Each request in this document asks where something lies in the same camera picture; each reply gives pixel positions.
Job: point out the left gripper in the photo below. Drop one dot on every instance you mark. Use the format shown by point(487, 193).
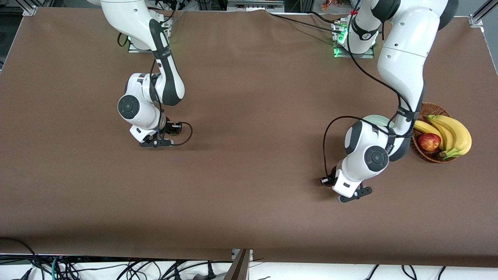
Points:
point(331, 177)

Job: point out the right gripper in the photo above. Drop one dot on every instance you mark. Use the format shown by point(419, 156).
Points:
point(168, 127)

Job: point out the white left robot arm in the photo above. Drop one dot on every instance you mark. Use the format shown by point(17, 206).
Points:
point(404, 58)

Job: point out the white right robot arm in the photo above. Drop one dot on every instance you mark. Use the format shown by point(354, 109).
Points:
point(124, 19)

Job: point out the pale green round plate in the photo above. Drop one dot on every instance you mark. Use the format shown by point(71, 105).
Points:
point(383, 119)

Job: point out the red apple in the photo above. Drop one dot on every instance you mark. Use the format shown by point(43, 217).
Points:
point(429, 142)

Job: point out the brown table cover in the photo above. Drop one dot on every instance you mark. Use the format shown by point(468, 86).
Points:
point(249, 217)

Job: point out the brown wicker basket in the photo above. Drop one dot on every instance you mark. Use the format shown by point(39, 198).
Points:
point(432, 108)

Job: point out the yellow banana bunch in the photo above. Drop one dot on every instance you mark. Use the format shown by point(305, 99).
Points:
point(459, 136)

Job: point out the aluminium profile beam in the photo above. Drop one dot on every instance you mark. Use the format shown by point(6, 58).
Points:
point(241, 268)

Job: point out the grey metal box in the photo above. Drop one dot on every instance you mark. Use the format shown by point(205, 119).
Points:
point(255, 4)

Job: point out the colourful small object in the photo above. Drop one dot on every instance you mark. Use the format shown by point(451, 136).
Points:
point(328, 4)

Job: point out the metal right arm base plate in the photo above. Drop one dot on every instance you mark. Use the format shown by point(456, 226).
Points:
point(136, 49)

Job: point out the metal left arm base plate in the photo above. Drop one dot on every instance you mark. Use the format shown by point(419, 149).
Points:
point(365, 55)

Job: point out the aluminium frame post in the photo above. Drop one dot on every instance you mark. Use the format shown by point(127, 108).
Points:
point(30, 9)
point(480, 13)

